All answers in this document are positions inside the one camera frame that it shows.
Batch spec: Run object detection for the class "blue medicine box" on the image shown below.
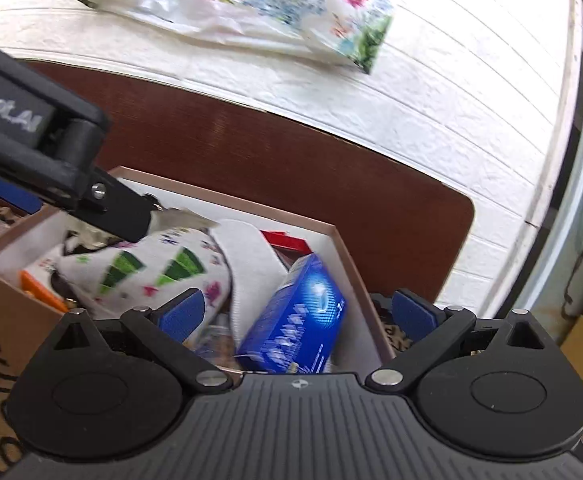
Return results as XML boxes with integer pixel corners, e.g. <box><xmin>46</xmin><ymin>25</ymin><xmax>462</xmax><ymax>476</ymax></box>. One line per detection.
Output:
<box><xmin>236</xmin><ymin>254</ymin><xmax>347</xmax><ymax>374</ymax></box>

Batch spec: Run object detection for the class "white patterned sock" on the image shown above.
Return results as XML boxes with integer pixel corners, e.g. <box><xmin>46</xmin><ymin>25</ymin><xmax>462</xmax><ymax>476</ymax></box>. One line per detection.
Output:
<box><xmin>51</xmin><ymin>228</ymin><xmax>231</xmax><ymax>347</ymax></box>

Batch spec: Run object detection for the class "orange white small box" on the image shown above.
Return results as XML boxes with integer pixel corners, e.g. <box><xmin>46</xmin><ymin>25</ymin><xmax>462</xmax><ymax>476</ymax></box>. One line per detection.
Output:
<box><xmin>19</xmin><ymin>270</ymin><xmax>68</xmax><ymax>313</ymax></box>

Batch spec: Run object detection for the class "dark red headboard panel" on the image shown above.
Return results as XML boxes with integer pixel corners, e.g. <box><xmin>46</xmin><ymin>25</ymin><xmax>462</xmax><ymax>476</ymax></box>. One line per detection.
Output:
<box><xmin>38</xmin><ymin>62</ymin><xmax>474</xmax><ymax>300</ymax></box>

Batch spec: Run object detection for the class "white shoe insole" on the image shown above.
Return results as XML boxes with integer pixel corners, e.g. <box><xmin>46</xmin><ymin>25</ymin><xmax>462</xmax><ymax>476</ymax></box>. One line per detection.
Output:
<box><xmin>212</xmin><ymin>219</ymin><xmax>287</xmax><ymax>347</ymax></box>

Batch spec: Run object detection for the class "brown cardboard storage box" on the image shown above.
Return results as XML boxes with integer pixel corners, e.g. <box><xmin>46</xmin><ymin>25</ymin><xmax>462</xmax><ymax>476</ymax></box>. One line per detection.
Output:
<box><xmin>0</xmin><ymin>167</ymin><xmax>395</xmax><ymax>377</ymax></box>

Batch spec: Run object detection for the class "dark patterned pouch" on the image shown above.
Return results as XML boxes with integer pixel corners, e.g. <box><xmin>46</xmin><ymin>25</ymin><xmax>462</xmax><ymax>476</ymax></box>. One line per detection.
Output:
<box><xmin>62</xmin><ymin>208</ymin><xmax>218</xmax><ymax>256</ymax></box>

